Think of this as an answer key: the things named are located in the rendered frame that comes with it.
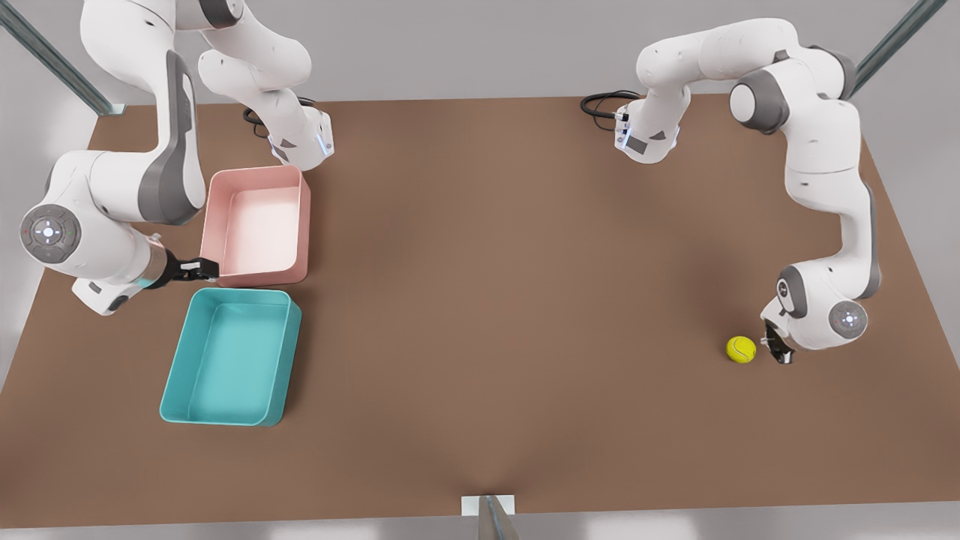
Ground pink rectangular tray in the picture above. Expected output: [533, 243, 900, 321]
[199, 166, 312, 288]

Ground teal rectangular tray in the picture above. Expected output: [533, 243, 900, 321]
[159, 288, 303, 428]

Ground black cable loop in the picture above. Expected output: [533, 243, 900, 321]
[580, 90, 643, 134]
[242, 97, 318, 139]

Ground silver frame post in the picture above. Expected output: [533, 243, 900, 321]
[460, 494, 520, 540]
[850, 0, 950, 95]
[0, 0, 127, 116]

